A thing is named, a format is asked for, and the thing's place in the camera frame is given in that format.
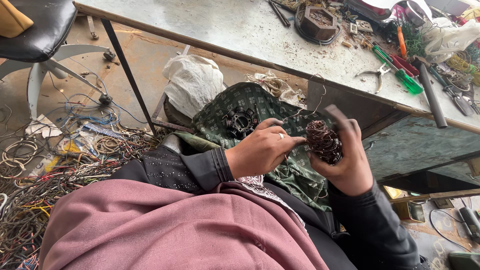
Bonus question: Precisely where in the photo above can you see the wooden plank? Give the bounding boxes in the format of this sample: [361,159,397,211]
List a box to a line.
[389,187,480,205]

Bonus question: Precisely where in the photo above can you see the green patterned garment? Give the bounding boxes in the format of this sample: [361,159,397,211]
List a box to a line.
[173,82,339,213]

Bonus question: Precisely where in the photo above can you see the pair of black rods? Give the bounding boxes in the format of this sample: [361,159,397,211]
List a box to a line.
[268,0,292,28]

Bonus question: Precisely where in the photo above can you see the grey tape roll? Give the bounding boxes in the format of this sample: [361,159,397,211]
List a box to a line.
[404,0,427,27]

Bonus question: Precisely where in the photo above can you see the dark green box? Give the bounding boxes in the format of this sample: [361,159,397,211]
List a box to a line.
[448,251,480,270]

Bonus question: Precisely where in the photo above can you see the white plastic sack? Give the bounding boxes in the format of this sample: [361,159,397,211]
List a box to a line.
[162,54,226,120]

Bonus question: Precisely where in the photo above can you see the white plastic bag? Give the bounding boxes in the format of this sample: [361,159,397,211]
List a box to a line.
[423,17,480,64]

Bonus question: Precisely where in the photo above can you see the dark metal scissors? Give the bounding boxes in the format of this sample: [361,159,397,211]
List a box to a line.
[428,65,476,117]

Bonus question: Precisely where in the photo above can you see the heap of tangled cables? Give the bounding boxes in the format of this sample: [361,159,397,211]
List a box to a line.
[0,88,167,270]

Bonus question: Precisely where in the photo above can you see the white paper scrap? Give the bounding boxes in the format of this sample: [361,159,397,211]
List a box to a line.
[25,114,63,139]

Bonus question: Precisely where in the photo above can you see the black cable ring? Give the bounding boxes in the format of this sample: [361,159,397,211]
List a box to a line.
[294,5,342,46]

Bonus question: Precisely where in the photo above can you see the person's left hand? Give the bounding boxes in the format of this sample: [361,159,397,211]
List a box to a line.
[224,118,307,180]

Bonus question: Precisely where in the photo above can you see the yellow cushion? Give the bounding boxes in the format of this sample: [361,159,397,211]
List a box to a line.
[0,0,34,38]

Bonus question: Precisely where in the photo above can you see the orange handled tool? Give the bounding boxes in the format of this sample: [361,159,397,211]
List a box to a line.
[396,26,408,59]

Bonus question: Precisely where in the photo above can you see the person's right hand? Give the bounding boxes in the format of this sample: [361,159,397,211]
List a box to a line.
[307,104,374,198]

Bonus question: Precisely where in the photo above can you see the thin black cable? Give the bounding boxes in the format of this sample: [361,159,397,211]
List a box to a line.
[429,208,474,253]

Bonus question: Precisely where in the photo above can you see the black motor stator core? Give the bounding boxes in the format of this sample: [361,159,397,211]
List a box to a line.
[224,106,260,140]

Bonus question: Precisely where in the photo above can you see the black handheld device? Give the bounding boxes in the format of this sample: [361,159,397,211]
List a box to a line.
[458,206,480,245]

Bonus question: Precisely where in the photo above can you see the pink shawl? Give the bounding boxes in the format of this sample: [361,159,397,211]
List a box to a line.
[39,179,331,270]

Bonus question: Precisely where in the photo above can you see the brown hexagonal pot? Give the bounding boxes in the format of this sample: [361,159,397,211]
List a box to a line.
[300,5,338,40]

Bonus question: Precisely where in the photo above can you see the red handled tool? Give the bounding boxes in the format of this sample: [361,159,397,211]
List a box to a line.
[389,53,421,78]

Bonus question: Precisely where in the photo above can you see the white socket plate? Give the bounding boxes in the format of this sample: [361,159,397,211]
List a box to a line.
[355,19,374,34]

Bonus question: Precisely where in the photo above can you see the dark metal table leg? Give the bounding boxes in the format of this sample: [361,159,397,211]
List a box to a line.
[100,18,157,135]

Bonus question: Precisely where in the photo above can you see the silver pliers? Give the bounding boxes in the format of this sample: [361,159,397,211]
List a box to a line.
[355,62,393,95]

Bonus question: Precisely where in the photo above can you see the crumpled beige bag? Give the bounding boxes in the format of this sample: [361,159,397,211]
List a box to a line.
[245,70,307,108]

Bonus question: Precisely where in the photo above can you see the green wire tangle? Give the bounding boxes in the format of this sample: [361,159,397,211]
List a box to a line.
[378,19,429,58]

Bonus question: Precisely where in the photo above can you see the black office chair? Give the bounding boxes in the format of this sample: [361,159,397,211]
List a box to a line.
[0,0,117,121]

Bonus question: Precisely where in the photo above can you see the copper wire ball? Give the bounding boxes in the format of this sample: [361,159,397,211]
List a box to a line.
[281,73,343,166]

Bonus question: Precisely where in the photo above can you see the green handled screwdriver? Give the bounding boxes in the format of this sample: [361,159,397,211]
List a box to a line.
[371,45,425,95]

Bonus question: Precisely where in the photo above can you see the yellow wire tangle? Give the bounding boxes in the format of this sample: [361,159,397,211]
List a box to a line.
[445,50,480,88]

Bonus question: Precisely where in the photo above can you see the yellow metal tin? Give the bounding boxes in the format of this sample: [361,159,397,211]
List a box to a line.
[383,185,427,224]

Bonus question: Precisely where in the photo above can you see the red and white packet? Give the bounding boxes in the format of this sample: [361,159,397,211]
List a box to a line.
[344,0,399,22]

